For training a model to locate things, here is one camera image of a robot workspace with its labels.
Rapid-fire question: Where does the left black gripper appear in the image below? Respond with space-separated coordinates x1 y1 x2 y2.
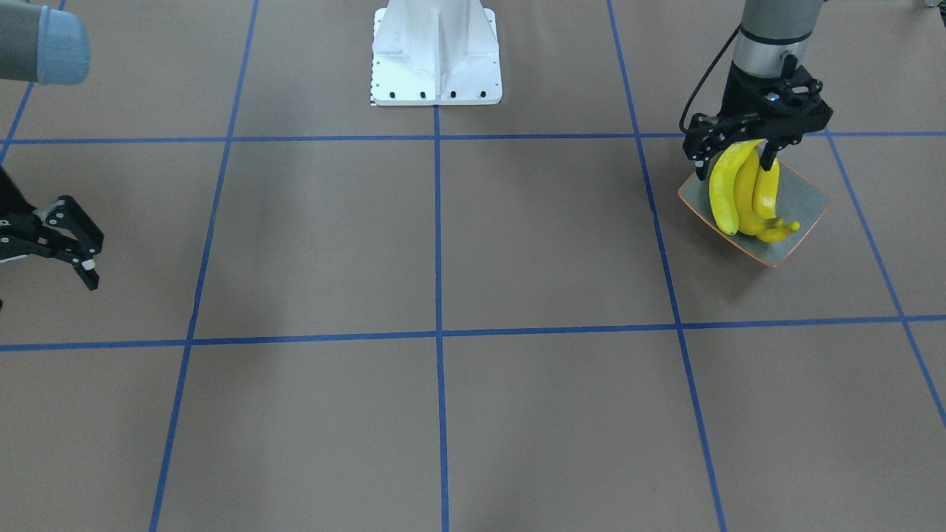
721 64 834 171

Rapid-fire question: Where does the grey square plate orange rim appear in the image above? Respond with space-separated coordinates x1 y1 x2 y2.
677 162 832 268

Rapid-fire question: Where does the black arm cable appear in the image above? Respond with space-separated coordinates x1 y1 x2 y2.
678 22 742 134

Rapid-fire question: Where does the yellow banana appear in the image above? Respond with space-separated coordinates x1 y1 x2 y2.
707 140 769 236
752 158 801 245
735 148 783 229

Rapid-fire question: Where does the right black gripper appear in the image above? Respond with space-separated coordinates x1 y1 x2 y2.
1 166 104 292

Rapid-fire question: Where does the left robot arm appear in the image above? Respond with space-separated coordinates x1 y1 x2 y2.
720 1 834 171

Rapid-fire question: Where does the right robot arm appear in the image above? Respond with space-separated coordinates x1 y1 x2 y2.
1 1 104 290

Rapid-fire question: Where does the white pedestal column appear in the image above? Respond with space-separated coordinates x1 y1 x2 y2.
370 1 503 106

